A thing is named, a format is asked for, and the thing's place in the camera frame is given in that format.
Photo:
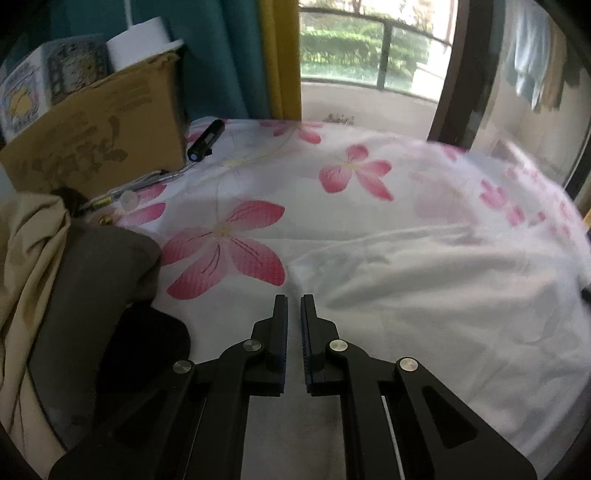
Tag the small brass object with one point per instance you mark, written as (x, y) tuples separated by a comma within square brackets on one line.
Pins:
[(106, 221)]

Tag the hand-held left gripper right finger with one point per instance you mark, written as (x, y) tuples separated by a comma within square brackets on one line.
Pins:
[(307, 332)]

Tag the teal curtain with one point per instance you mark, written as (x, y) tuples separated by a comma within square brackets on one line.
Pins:
[(217, 55)]

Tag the light blue hanging garment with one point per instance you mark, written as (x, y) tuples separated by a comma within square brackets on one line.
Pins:
[(528, 60)]

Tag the black flashlight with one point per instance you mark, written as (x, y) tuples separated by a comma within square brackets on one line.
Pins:
[(205, 141)]

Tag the floral tablecloth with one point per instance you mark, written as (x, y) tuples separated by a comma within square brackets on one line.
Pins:
[(300, 207)]

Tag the white garment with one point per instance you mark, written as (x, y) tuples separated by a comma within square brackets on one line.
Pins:
[(438, 300)]

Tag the black door frame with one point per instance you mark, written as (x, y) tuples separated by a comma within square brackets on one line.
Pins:
[(466, 74)]

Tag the balcony railing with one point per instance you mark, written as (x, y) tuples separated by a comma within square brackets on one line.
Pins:
[(383, 50)]

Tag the large printed cardboard box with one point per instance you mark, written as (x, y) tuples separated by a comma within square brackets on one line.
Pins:
[(92, 124)]

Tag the dark hanging garment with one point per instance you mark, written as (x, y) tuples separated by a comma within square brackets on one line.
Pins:
[(574, 74)]

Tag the beige hanging garment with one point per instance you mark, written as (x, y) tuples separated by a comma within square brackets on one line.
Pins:
[(556, 74)]

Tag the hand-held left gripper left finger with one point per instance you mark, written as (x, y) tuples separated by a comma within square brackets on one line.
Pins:
[(281, 332)]

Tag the beige cloth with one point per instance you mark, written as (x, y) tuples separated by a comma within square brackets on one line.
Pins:
[(27, 258)]

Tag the white toilet paper roll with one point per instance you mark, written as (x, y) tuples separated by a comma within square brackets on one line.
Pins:
[(138, 41)]

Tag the clear plastic cap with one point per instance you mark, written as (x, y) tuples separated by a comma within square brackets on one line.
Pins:
[(129, 201)]

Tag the yellow curtain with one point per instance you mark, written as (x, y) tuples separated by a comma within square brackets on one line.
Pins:
[(281, 60)]

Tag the olive grey cloth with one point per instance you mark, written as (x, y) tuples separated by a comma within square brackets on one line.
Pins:
[(92, 286)]

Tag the printed paper box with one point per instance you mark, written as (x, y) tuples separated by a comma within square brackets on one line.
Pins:
[(27, 97)]

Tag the pen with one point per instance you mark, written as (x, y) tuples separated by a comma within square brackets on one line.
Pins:
[(134, 184)]

